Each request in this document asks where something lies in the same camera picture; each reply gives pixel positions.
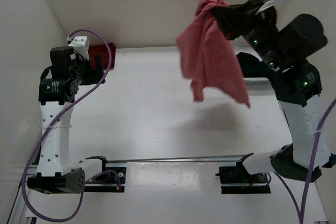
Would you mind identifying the black t-shirt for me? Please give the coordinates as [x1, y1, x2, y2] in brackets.
[236, 52, 272, 78]

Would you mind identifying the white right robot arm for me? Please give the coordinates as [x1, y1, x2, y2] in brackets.
[211, 0, 335, 182]

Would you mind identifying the aluminium side frame rail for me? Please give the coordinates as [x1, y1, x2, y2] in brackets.
[7, 164, 37, 224]

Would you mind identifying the aluminium table edge rail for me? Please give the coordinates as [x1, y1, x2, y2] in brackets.
[107, 154, 249, 164]

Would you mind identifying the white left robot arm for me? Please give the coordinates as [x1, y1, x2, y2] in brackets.
[27, 43, 104, 194]

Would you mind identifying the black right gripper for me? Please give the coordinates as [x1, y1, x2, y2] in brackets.
[210, 0, 285, 68]

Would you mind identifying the white plastic basket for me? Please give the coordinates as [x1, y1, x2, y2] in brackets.
[232, 38, 269, 82]

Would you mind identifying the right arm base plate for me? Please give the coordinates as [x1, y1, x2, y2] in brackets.
[215, 166, 271, 195]

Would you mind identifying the dark red t-shirt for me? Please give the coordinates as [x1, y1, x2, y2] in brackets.
[89, 42, 116, 70]

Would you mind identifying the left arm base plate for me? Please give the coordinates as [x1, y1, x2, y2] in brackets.
[84, 162, 127, 193]

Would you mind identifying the pink t-shirt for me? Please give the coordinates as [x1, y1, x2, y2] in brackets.
[176, 0, 250, 107]

